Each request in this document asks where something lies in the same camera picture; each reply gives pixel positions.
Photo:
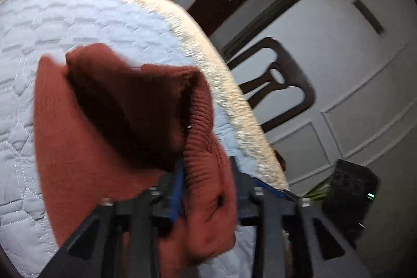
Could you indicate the green leaves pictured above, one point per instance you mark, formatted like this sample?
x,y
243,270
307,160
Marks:
x,y
317,193

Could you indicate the rust brown knitted sweater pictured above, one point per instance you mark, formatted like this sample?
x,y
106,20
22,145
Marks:
x,y
107,121

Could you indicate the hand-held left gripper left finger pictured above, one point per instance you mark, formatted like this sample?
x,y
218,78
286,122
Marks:
x,y
176,188

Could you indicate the dark wooden chair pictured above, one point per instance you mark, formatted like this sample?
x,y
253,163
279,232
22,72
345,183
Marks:
x,y
277,79

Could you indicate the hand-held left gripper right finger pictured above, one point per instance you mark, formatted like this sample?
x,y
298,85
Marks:
x,y
244,193

